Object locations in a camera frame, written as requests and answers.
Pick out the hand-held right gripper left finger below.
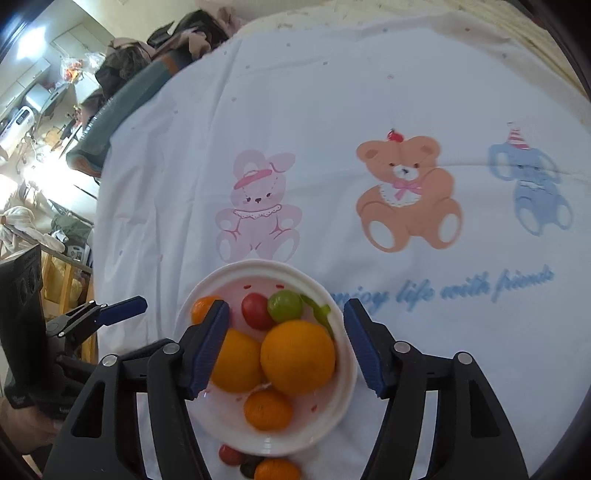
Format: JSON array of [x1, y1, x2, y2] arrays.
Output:
[[44, 299, 232, 480]]

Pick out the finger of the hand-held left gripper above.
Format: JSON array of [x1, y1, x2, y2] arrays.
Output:
[[45, 296, 149, 340], [56, 338, 182, 372]]

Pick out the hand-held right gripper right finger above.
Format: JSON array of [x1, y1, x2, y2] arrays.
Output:
[[342, 298, 532, 480]]

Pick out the small tangerine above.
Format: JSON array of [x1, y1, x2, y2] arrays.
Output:
[[191, 295, 223, 325], [210, 328, 267, 394], [243, 388, 294, 432], [253, 458, 302, 480]]

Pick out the pink strawberry bowl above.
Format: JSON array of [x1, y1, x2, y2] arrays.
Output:
[[174, 259, 358, 454]]

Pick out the red cherry tomato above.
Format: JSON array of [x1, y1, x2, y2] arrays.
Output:
[[241, 292, 274, 330], [218, 444, 246, 467]]

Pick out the large orange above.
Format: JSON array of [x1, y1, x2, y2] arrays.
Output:
[[260, 320, 336, 396]]

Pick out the green grape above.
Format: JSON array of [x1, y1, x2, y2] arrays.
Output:
[[267, 290, 303, 323]]

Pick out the dark purple grape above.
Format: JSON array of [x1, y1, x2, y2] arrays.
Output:
[[239, 456, 264, 479]]

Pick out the person's left hand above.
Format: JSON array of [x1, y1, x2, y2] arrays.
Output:
[[0, 398, 63, 459]]

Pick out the wooden chair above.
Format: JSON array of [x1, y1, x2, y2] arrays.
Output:
[[41, 253, 99, 363]]

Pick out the white crumpled cloth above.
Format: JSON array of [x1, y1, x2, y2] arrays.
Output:
[[0, 205, 66, 254]]

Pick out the grey-green folded blanket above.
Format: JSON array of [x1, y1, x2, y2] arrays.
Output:
[[66, 44, 188, 179]]

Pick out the white printed bedsheet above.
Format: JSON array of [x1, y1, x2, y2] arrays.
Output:
[[90, 9, 591, 480]]

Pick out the hanging plastic bags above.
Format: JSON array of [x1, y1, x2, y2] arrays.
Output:
[[61, 52, 106, 84]]

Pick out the pile of clothes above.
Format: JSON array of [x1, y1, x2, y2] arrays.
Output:
[[78, 7, 241, 107]]

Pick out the cream patterned quilt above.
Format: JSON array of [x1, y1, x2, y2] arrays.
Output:
[[240, 0, 591, 100]]

